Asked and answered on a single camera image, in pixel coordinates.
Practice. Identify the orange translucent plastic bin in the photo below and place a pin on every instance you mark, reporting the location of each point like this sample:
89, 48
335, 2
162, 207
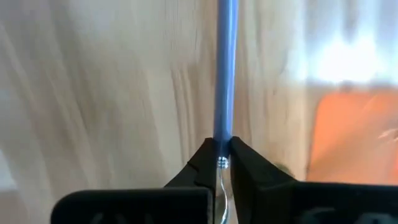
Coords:
351, 140

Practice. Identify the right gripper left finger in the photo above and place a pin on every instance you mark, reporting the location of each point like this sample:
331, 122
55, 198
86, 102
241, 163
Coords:
140, 208

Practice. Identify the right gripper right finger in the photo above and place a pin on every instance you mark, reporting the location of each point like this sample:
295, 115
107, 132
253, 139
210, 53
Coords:
311, 205

